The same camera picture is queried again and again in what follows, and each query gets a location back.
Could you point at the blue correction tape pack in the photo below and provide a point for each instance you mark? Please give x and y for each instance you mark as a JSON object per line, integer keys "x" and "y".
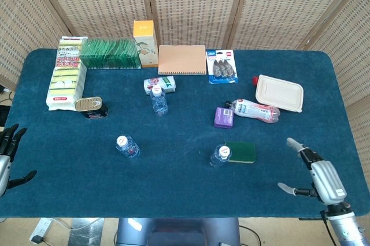
{"x": 222, "y": 67}

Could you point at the small purple box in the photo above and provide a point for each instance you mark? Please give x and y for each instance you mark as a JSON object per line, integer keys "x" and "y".
{"x": 224, "y": 117}

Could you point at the green and yellow sponge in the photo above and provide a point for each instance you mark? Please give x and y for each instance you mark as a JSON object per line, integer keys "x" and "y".
{"x": 242, "y": 152}

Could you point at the white green tissue pack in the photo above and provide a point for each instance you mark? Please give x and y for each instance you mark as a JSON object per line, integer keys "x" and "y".
{"x": 163, "y": 82}

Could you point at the tall orange white carton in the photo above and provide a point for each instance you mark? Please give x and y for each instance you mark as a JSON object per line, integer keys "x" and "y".
{"x": 146, "y": 44}

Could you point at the plastic bottle red white label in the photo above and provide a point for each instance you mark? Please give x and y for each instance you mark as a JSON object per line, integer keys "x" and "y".
{"x": 254, "y": 110}

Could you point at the white power strip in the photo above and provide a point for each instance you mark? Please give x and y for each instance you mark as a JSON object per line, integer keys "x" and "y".
{"x": 42, "y": 227}

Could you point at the dark robot base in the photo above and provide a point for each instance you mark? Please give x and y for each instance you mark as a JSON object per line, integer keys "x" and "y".
{"x": 176, "y": 233}

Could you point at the beige lidded food container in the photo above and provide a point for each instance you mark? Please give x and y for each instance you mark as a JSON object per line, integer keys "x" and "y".
{"x": 279, "y": 93}

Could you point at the small red object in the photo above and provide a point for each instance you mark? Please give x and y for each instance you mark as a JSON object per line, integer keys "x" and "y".
{"x": 255, "y": 80}

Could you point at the woven bamboo folding screen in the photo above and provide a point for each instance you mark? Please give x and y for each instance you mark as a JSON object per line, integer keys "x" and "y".
{"x": 188, "y": 3}

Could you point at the yellow sponge multipack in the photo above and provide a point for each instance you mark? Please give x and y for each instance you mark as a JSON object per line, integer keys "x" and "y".
{"x": 65, "y": 81}

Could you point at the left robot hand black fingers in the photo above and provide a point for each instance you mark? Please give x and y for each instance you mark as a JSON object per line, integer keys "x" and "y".
{"x": 4, "y": 168}

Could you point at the clear bottle with pink label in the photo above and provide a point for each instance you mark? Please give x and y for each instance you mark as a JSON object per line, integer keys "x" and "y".
{"x": 128, "y": 148}

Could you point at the silver metal table leg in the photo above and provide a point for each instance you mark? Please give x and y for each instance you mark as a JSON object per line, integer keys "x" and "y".
{"x": 86, "y": 233}

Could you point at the blue table cloth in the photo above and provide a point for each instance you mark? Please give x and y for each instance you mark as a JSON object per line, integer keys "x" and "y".
{"x": 179, "y": 179}

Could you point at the orange spiral notebook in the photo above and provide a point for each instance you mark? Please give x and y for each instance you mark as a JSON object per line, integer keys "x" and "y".
{"x": 182, "y": 59}

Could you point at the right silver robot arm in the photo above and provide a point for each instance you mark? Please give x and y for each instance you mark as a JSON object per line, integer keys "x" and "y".
{"x": 348, "y": 228}

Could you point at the right robot hand grey fingertips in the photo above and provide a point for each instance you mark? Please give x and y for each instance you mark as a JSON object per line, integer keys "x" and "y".
{"x": 326, "y": 175}

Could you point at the green packet stack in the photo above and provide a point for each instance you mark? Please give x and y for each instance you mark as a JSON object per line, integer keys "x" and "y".
{"x": 110, "y": 54}

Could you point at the clear water bottle white cap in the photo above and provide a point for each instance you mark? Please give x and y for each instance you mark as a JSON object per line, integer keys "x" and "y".
{"x": 159, "y": 101}
{"x": 219, "y": 156}

